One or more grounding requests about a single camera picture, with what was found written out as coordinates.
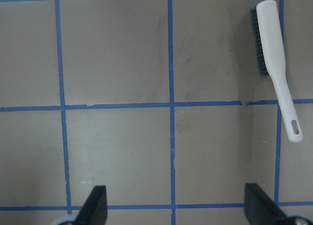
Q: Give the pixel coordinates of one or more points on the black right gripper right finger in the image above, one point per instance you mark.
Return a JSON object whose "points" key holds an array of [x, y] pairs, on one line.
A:
{"points": [[260, 209]]}

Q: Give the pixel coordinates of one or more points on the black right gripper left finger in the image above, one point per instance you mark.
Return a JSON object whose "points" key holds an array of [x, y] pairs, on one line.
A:
{"points": [[95, 208]]}

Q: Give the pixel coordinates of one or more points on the white hand brush black bristles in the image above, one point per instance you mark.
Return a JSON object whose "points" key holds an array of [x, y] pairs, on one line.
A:
{"points": [[271, 60]]}

